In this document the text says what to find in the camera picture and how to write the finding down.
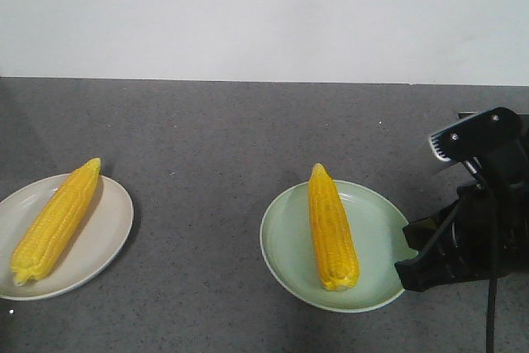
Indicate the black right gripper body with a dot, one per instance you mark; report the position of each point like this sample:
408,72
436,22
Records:
482,235

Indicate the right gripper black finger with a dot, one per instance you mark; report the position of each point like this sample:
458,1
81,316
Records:
420,273
418,233

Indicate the yellow corn cob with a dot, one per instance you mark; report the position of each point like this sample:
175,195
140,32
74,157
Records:
337,262
45,240

